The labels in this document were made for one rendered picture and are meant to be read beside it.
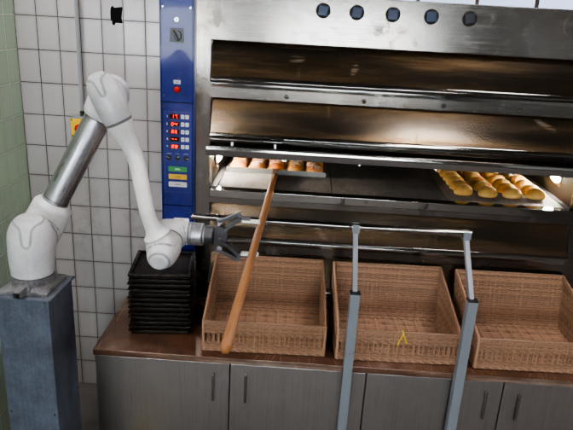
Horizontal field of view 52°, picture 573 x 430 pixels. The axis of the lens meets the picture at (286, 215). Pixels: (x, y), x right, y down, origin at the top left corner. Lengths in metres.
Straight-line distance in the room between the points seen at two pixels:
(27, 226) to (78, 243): 0.95
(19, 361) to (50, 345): 0.15
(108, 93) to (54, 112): 0.92
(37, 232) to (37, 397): 0.66
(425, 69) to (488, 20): 0.33
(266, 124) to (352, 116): 0.41
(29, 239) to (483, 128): 2.03
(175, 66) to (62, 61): 0.53
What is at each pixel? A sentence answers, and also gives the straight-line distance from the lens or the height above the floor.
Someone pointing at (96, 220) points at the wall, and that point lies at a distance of 3.14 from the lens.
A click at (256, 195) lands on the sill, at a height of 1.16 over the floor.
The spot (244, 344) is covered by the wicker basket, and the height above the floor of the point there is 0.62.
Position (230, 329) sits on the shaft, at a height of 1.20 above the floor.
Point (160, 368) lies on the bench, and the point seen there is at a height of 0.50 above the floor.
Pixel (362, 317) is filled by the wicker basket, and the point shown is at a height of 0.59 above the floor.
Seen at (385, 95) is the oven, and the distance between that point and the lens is 2.82.
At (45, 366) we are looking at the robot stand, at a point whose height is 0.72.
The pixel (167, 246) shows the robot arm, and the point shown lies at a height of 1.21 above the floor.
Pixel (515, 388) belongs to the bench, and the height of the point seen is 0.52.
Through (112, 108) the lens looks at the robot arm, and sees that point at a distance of 2.17.
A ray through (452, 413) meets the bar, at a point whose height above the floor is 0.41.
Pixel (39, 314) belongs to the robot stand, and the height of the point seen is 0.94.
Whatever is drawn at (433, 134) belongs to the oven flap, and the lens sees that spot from 2.89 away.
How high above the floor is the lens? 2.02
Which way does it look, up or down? 19 degrees down
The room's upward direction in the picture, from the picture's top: 3 degrees clockwise
